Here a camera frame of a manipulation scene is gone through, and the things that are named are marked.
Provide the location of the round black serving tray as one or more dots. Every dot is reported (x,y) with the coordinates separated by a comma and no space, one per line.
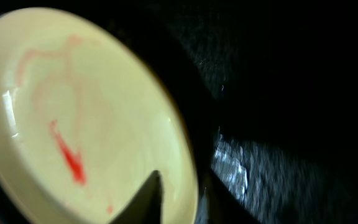
(269,90)

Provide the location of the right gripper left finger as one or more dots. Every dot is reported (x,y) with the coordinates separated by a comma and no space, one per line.
(146,206)

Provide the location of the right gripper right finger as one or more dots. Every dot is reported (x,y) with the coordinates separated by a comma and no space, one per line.
(223,208)

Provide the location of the yellow plate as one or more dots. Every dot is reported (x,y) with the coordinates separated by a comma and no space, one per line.
(83,123)

